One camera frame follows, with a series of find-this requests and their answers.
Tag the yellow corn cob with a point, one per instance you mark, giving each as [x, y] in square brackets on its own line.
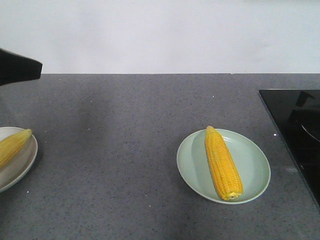
[12, 145]
[223, 170]

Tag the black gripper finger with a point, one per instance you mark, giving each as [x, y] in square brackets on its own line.
[17, 68]

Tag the black glass gas hob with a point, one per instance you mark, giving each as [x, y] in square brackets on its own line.
[304, 150]

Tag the black burner pan support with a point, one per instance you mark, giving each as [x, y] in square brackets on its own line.
[306, 115]

